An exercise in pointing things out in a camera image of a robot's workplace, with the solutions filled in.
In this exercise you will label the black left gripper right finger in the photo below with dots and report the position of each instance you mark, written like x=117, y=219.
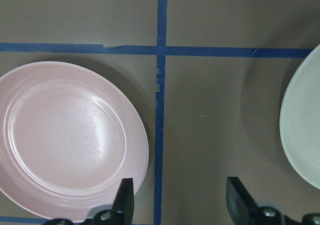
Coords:
x=244, y=210

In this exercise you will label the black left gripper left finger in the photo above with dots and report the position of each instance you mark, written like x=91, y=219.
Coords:
x=120, y=212

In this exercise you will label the white plate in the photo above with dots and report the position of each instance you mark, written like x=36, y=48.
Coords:
x=299, y=119

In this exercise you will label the pink plate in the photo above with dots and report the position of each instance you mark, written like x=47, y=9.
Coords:
x=68, y=136

